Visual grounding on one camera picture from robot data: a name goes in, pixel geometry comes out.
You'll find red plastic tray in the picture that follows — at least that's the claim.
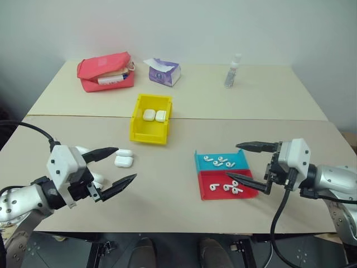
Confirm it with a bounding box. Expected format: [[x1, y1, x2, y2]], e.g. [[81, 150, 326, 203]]
[[196, 168, 260, 202]]

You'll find clear spray bottle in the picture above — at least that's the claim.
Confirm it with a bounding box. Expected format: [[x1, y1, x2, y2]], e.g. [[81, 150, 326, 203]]
[[223, 53, 242, 90]]

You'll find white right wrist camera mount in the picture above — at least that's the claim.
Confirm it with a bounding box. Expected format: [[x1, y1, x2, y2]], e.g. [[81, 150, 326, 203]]
[[278, 138, 311, 188]]

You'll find black metal table frame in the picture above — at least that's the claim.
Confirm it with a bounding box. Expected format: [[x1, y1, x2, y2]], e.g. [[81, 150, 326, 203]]
[[33, 231, 344, 268]]

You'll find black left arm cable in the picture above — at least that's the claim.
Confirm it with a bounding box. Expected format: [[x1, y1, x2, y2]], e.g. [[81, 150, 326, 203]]
[[0, 120, 61, 153]]

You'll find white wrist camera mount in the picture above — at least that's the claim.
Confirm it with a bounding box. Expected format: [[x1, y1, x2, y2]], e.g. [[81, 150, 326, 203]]
[[46, 144, 88, 209], [278, 138, 311, 188]]

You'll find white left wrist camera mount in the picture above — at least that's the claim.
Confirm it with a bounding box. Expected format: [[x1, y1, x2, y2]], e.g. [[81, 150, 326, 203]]
[[46, 144, 88, 209]]

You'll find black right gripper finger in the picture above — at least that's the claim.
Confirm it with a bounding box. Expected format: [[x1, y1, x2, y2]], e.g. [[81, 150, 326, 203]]
[[235, 141, 280, 154], [226, 172, 272, 195]]

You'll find yellow plastic bin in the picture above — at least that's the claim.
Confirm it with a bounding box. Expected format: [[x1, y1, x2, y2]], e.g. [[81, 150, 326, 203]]
[[129, 94, 174, 146]]

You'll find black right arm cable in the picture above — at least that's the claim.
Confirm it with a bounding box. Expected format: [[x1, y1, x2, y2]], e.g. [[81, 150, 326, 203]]
[[269, 167, 298, 268]]

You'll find dark rounded shape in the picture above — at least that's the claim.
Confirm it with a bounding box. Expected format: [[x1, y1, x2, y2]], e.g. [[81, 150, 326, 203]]
[[198, 237, 234, 268], [130, 237, 157, 268]]

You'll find white tissue sheet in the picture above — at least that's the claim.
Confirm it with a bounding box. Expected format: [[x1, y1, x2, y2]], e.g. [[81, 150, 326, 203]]
[[142, 58, 175, 72]]

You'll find blue plastic tray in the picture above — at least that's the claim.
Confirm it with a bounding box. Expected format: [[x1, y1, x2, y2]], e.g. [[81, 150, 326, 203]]
[[194, 149, 251, 172]]

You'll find white tube with red print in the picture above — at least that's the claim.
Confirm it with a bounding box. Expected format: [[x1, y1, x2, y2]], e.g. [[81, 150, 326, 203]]
[[97, 73, 125, 85]]

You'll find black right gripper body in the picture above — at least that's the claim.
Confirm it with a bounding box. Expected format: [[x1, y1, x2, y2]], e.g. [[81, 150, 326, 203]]
[[263, 142, 292, 191]]

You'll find purple tissue pack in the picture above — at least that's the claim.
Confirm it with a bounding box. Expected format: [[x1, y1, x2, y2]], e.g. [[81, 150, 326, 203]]
[[148, 63, 182, 88]]

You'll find red fabric pouch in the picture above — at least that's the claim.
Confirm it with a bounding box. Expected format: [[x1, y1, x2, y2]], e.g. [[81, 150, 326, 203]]
[[76, 51, 137, 93]]

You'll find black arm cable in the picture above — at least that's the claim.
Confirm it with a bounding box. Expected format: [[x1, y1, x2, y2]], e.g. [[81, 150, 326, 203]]
[[269, 167, 298, 268], [0, 120, 61, 153]]

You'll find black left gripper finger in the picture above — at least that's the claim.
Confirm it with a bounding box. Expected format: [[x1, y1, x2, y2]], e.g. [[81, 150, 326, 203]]
[[81, 147, 120, 166], [99, 173, 138, 203]]

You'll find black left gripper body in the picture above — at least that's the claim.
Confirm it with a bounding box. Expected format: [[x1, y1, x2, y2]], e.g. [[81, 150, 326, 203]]
[[67, 164, 103, 202]]

